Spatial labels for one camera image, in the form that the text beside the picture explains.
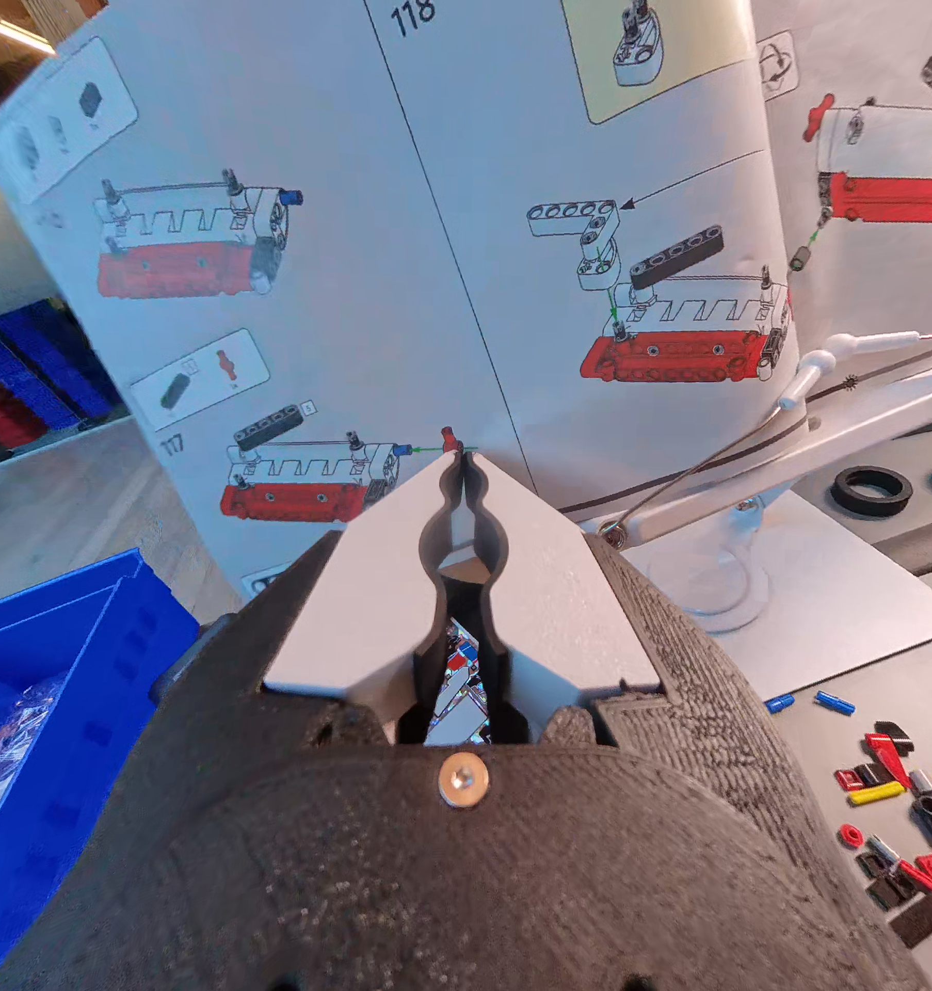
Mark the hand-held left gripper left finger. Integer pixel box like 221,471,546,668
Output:
265,451,464,746

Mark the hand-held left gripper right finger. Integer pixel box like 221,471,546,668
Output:
466,451,662,743

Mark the Lego instruction booklet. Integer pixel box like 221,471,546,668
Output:
423,615,489,746
0,0,932,605

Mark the black lego tyre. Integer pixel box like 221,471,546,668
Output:
830,465,914,518

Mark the pile of assorted lego pieces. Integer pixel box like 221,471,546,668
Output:
833,720,932,953

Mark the blue plastic storage bin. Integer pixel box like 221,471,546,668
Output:
0,548,201,991

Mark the clear plastic bag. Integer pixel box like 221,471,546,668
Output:
0,674,72,837

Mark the stack of blue red crates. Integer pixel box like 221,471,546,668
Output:
0,298,130,473

